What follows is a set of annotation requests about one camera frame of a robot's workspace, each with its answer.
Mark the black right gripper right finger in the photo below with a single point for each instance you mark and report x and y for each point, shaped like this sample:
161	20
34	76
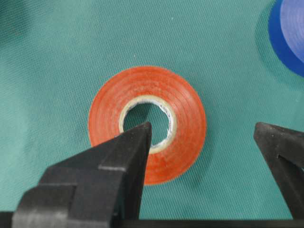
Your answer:
283	151

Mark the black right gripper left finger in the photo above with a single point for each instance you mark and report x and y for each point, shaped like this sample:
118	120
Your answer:
90	189

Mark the red tape roll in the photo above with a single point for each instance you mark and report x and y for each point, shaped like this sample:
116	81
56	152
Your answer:
172	94

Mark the blue tape roll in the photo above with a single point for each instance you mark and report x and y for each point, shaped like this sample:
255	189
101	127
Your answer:
286	33

